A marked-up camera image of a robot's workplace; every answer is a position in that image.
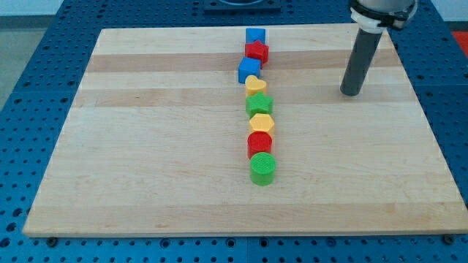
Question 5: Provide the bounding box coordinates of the red star block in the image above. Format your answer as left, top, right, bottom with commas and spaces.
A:
244, 40, 269, 67

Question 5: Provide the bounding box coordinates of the yellow hexagon block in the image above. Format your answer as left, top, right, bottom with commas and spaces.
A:
249, 113, 275, 137

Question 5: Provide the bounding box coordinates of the blue cube block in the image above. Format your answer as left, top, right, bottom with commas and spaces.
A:
238, 57, 261, 83
245, 27, 266, 44

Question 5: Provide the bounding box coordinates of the blue cube block near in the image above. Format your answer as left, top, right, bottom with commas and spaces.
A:
238, 57, 261, 83

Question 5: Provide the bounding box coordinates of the yellow heart block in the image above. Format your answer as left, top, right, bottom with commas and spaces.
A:
245, 75, 268, 96

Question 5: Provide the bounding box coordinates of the green star block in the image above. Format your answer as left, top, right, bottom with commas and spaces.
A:
246, 91, 274, 118

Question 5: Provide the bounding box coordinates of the green cylinder block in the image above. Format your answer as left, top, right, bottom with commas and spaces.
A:
250, 152, 276, 186

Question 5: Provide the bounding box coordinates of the blue cube block far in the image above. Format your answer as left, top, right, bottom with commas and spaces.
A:
245, 27, 266, 44

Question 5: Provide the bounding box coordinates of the wooden board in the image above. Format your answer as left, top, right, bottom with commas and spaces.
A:
23, 23, 467, 237

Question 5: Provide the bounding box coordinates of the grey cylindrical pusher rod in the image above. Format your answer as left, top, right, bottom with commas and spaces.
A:
340, 28, 382, 96

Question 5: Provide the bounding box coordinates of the red cylinder block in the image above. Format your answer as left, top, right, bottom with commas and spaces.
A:
247, 131, 273, 159

